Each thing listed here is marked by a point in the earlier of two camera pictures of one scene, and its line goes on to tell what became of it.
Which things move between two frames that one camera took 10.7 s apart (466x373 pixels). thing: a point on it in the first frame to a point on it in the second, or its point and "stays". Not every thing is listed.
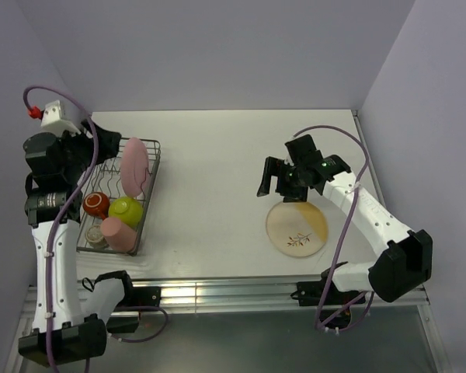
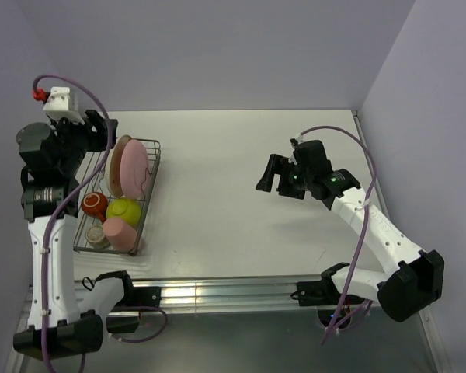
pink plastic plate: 134,167 stays
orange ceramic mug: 97,203 stays
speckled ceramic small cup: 95,236 stays
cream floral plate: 297,228 to 113,172
